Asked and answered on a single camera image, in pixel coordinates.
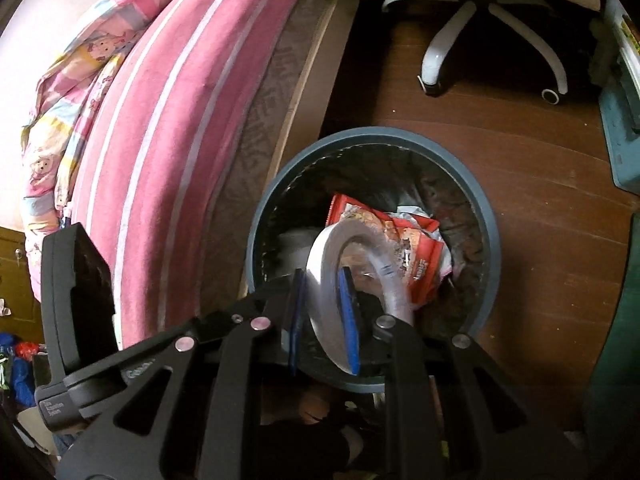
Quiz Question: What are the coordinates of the white tape roll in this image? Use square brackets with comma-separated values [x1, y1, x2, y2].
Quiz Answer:
[305, 219, 413, 376]

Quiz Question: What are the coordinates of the red plastic snack bag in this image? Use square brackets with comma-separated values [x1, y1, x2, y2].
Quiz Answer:
[326, 193, 452, 308]

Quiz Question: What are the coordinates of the round trash bin black liner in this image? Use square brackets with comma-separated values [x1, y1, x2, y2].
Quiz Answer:
[245, 127, 501, 393]

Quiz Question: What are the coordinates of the brown wooden door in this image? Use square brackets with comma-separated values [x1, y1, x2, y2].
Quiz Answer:
[0, 228, 44, 344]

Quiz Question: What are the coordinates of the pink white striped bed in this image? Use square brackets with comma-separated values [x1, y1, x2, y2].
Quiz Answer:
[72, 0, 359, 348]

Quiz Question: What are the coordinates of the teal storage box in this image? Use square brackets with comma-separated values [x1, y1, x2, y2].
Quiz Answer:
[596, 49, 640, 196]

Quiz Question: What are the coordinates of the pink cartoon patterned duvet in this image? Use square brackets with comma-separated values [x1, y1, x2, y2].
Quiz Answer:
[21, 0, 172, 298]

